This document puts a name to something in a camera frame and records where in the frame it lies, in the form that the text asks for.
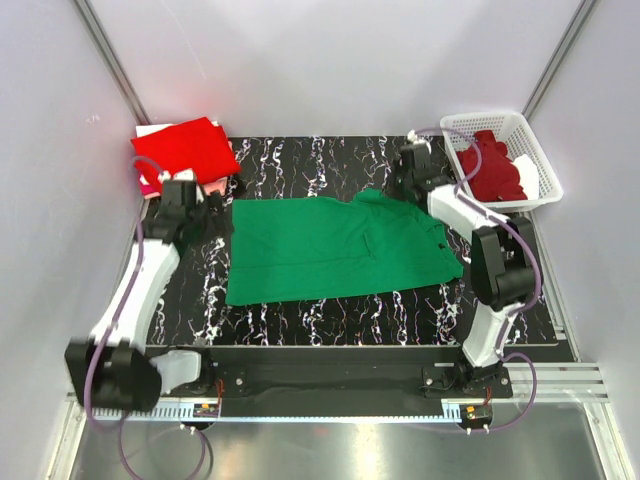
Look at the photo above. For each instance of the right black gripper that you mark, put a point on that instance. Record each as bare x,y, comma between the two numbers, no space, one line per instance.
399,170

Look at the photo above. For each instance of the aluminium frame rail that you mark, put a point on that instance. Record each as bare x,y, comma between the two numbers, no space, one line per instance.
208,400

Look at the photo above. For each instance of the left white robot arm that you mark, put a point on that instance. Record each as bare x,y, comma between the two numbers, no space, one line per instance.
111,368

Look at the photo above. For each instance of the right aluminium corner post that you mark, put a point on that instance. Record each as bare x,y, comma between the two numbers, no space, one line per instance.
572,32

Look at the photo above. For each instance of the folded white t shirt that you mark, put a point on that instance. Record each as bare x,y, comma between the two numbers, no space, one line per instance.
144,130

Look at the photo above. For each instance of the left aluminium corner post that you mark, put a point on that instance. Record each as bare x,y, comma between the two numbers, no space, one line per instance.
98,35

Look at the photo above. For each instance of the aluminium corner post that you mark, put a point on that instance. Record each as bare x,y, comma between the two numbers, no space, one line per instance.
572,32
98,35

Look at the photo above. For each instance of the folded pink t shirt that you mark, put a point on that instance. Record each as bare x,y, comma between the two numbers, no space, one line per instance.
218,186

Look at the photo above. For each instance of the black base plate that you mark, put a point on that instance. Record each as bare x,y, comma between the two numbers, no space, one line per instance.
439,371

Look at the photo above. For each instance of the white cloth in basket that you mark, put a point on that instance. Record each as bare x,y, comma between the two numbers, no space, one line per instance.
529,176

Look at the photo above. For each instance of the dark red t shirt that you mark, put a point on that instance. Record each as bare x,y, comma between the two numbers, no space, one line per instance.
498,179

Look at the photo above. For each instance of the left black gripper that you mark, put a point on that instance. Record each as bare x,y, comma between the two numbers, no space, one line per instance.
223,225

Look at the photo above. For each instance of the green t shirt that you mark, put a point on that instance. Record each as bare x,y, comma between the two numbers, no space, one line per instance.
312,248

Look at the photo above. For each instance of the folded magenta t shirt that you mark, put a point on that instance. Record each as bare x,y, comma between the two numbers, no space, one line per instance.
148,191

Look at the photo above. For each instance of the folded red t shirt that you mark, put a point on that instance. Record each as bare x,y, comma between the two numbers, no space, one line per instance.
199,145

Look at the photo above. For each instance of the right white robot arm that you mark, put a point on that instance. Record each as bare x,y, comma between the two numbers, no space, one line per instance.
504,262

